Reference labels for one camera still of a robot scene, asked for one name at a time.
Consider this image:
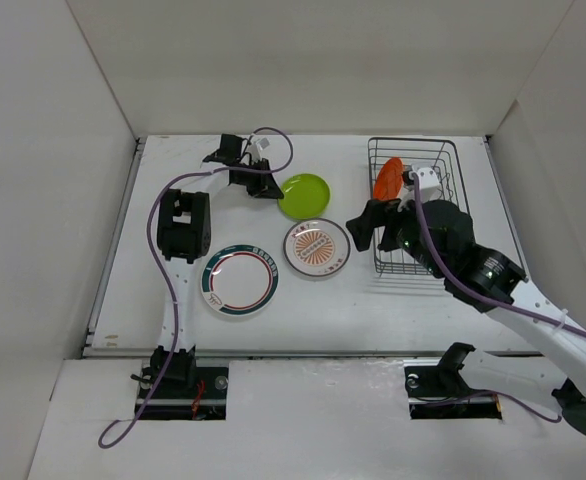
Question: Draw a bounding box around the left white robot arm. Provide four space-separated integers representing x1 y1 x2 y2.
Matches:
146 127 284 397

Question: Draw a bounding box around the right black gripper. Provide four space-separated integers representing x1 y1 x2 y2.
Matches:
346 189 446 279

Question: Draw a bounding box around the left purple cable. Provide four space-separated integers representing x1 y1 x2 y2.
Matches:
97 126 294 450

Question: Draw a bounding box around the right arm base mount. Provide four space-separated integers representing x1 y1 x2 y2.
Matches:
404 364 502 420

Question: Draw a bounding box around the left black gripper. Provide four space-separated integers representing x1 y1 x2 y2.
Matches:
233 158 283 200

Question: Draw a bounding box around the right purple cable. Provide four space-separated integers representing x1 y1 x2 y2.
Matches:
411 174 586 425

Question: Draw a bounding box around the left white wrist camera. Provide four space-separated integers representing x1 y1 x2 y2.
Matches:
245 137 270 165

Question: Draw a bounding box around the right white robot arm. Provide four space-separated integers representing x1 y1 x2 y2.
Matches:
346 200 586 436

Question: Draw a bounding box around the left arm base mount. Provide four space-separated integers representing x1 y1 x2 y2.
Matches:
141 366 229 421

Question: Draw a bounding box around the dark wire dish rack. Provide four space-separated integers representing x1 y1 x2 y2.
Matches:
367 136 470 277

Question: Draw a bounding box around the green plastic plate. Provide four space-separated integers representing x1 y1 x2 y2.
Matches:
278 173 331 220

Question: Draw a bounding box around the white plate orange sunburst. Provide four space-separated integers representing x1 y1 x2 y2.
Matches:
283 218 351 279

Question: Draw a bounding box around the purple cable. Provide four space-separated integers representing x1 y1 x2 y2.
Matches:
97 126 294 450
411 174 586 425

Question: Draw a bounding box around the orange plastic plate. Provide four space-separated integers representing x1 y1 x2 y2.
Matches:
373 157 404 201

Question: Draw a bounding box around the white plate teal rim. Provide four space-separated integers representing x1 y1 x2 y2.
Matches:
200 244 280 317

